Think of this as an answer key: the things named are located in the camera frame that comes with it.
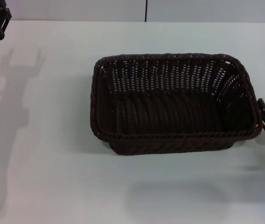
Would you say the dark woven rectangular basket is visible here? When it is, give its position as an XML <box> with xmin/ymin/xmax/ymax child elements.
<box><xmin>90</xmin><ymin>53</ymin><xmax>264</xmax><ymax>156</ymax></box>

